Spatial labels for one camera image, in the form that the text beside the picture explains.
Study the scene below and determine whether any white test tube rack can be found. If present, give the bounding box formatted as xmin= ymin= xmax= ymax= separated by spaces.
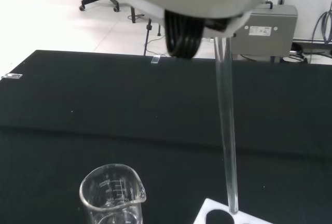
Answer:
xmin=193 ymin=198 xmax=273 ymax=224

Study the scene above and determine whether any clear glass beaker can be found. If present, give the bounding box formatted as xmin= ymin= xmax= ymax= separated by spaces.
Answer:
xmin=79 ymin=163 xmax=147 ymax=224

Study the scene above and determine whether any black tripod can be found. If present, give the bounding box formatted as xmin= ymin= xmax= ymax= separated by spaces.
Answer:
xmin=129 ymin=5 xmax=154 ymax=57

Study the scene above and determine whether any grey metal cabinet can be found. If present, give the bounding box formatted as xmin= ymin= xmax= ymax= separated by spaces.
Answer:
xmin=230 ymin=1 xmax=298 ymax=62

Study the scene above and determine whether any black bench cloth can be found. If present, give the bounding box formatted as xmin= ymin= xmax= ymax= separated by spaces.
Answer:
xmin=0 ymin=49 xmax=332 ymax=224

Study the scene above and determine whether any grey cable bundle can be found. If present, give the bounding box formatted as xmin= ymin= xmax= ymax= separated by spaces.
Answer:
xmin=312 ymin=8 xmax=332 ymax=45

